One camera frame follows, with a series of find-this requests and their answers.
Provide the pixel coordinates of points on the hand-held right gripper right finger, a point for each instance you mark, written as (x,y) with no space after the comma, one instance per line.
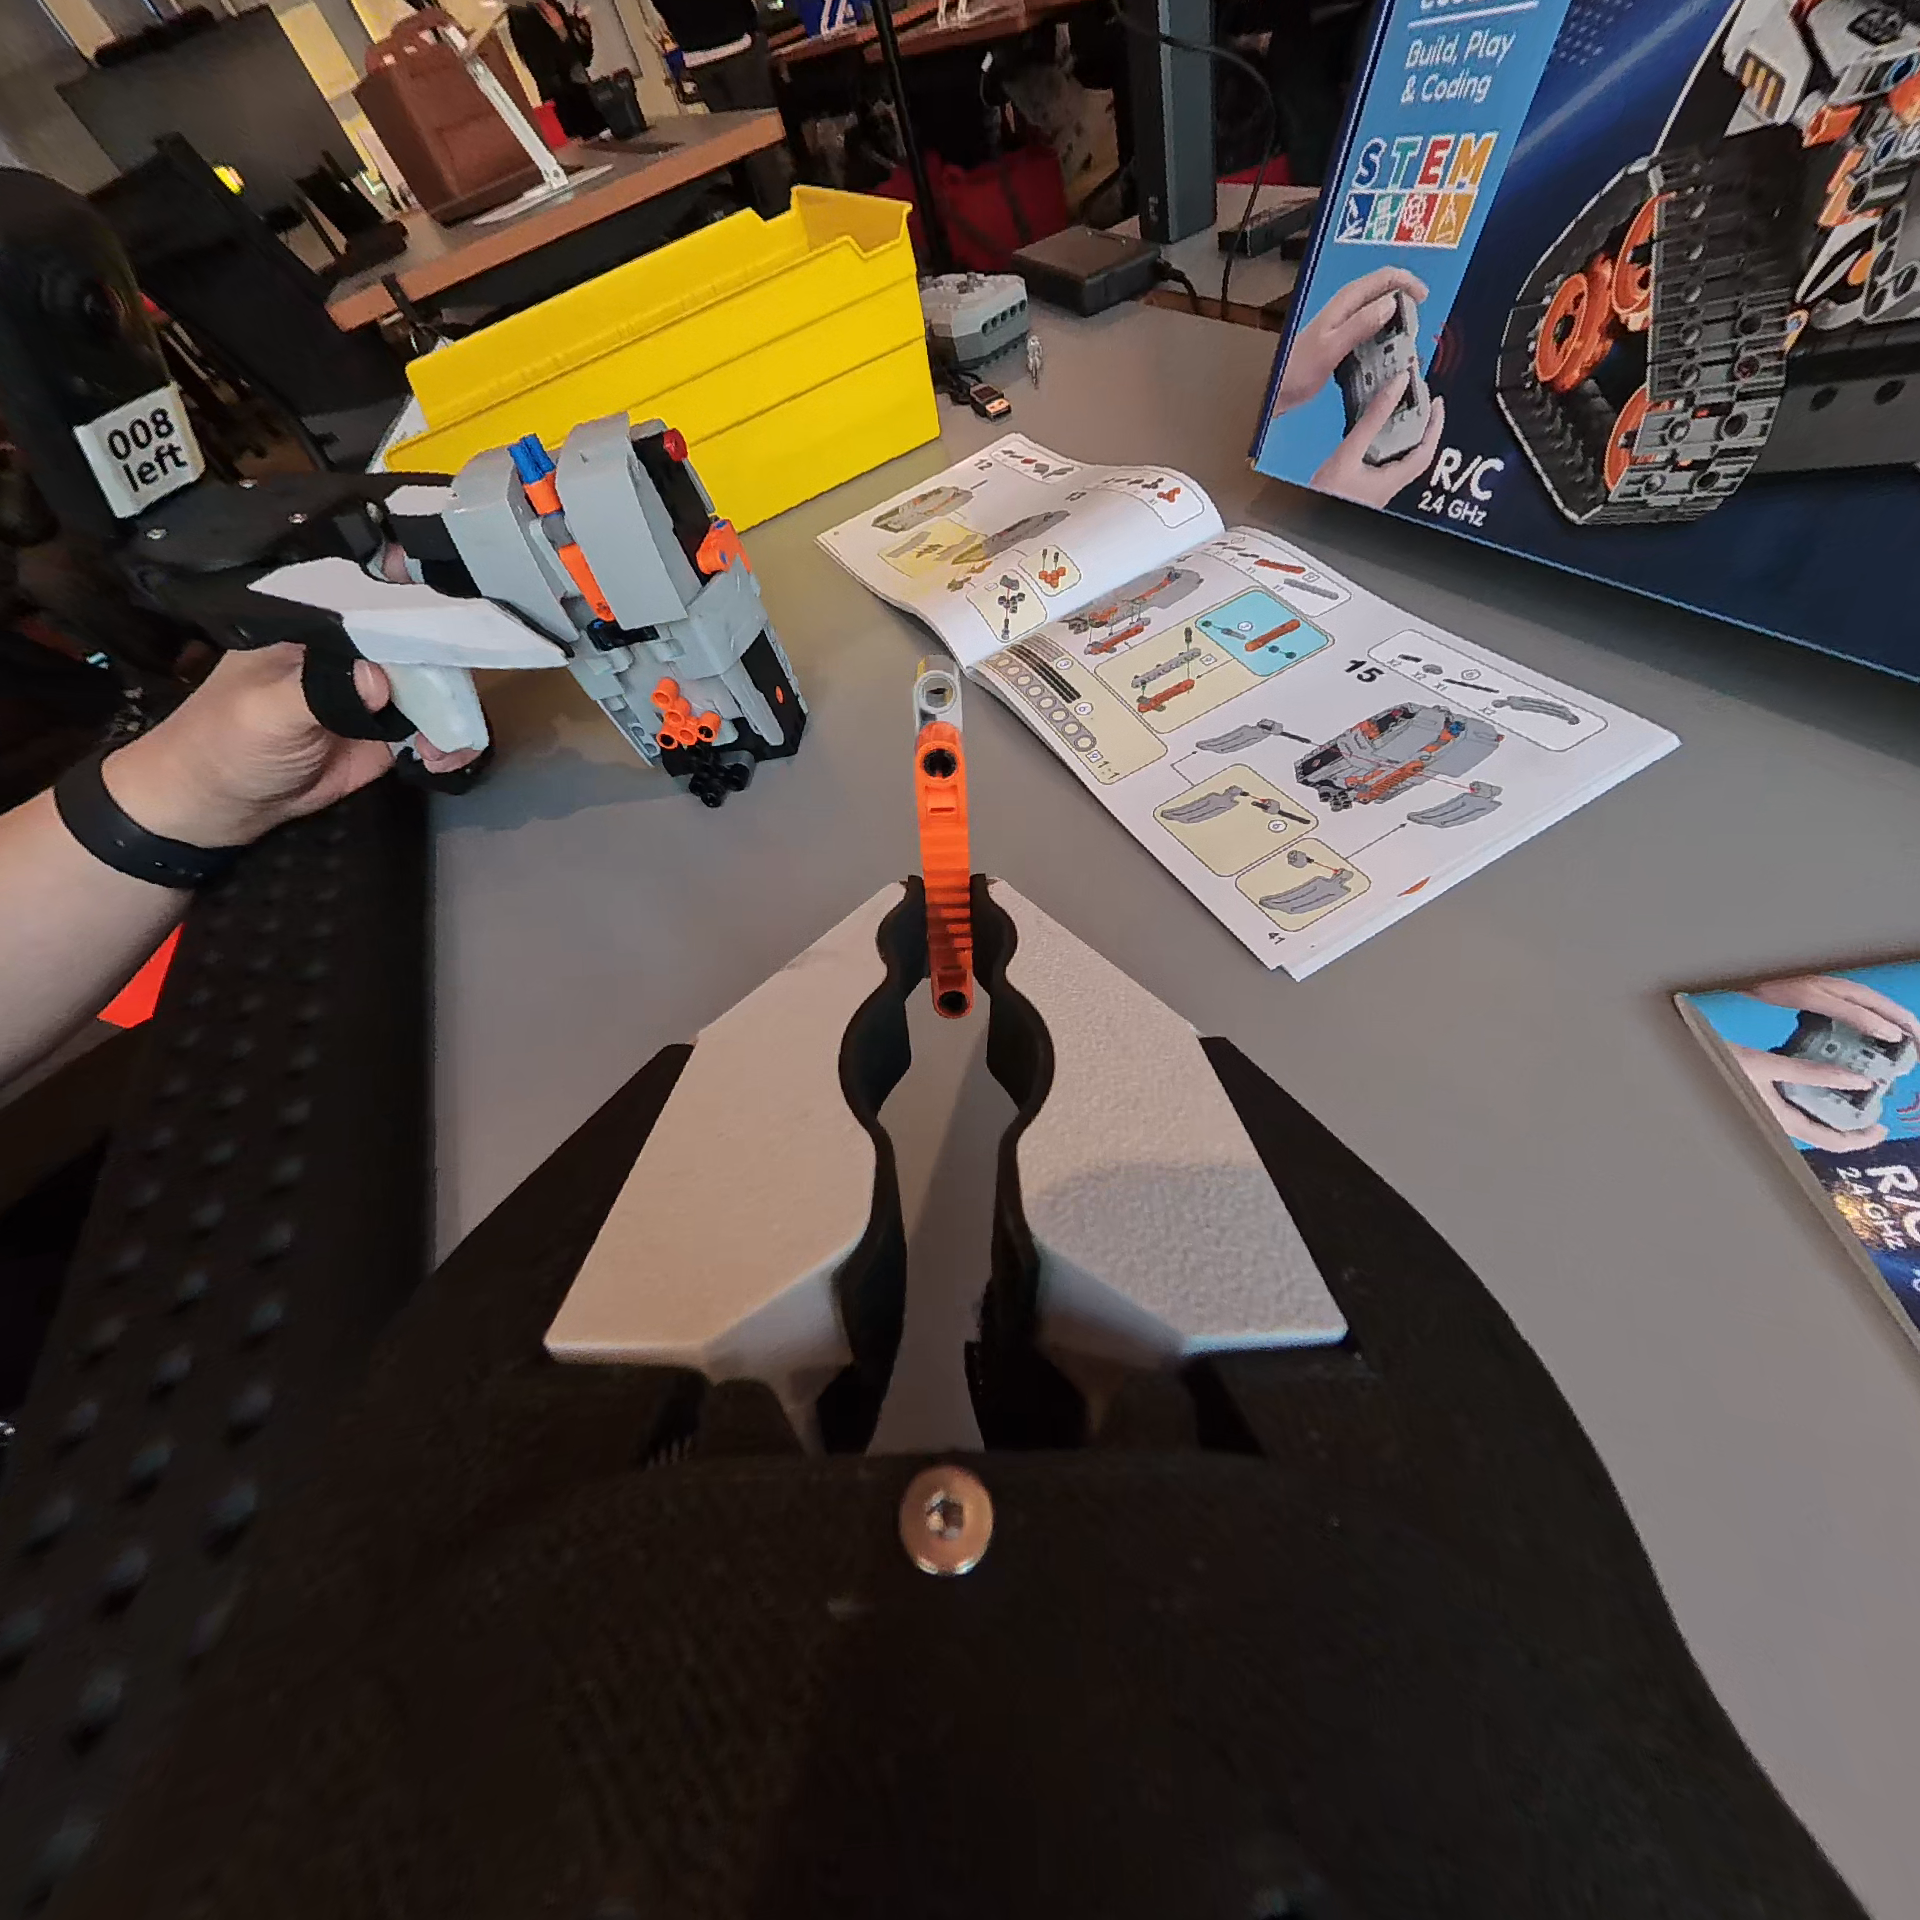
(1171,1214)

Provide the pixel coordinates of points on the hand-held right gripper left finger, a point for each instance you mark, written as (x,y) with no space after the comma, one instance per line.
(720,1214)

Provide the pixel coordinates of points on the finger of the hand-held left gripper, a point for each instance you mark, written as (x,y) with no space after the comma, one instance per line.
(406,615)

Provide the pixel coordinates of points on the grey brick-built robot model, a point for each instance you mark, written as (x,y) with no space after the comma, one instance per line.
(661,600)

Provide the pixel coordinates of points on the orange and grey brick beam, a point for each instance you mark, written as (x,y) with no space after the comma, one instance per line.
(944,839)

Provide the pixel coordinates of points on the grey desk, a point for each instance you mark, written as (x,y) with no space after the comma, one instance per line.
(1501,1126)

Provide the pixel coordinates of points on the person's left hand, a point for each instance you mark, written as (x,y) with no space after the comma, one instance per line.
(242,750)

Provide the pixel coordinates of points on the black wristband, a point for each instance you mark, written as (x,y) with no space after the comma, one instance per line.
(119,839)

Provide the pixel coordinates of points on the brown leather bag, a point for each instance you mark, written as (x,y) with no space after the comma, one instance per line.
(435,135)

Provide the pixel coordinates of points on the dark large screen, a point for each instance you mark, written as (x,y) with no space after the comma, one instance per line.
(196,89)

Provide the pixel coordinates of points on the yellow plastic bin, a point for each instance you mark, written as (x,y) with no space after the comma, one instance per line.
(751,345)

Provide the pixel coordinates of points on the orange reflective vest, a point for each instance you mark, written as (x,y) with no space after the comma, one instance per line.
(142,984)

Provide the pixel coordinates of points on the white folding stand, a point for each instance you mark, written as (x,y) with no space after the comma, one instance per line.
(534,142)

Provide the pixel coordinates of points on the open white instruction booklet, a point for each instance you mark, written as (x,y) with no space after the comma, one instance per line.
(1276,720)

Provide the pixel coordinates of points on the wooden table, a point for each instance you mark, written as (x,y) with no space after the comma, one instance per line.
(661,166)

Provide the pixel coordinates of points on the black dimpled mat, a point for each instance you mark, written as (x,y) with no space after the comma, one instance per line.
(196,1277)

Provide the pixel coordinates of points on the grey electronic brick hub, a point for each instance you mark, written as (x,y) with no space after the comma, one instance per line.
(974,316)

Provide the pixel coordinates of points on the blue cover booklet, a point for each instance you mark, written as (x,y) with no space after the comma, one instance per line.
(1829,1096)

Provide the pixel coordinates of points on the black metal pole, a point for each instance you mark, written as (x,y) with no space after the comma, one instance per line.
(908,135)

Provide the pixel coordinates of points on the red bag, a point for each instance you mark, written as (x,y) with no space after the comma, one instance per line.
(991,201)

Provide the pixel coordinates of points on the black power adapter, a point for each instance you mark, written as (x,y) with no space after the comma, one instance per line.
(1080,269)

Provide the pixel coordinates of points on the black flat device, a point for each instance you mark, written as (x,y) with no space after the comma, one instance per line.
(1268,224)

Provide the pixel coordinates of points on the blue robot kit box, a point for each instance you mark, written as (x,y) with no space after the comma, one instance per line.
(1651,375)

